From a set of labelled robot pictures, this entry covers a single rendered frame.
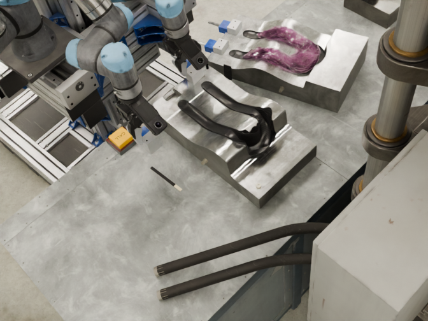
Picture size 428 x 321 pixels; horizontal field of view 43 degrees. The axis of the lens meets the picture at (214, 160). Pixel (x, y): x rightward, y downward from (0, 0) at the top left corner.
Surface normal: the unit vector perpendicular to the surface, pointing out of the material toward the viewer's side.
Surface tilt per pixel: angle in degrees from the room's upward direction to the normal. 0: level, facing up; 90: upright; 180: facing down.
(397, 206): 0
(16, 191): 0
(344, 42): 0
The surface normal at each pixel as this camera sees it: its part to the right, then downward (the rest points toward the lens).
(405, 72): -0.40, 0.79
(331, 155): -0.11, -0.56
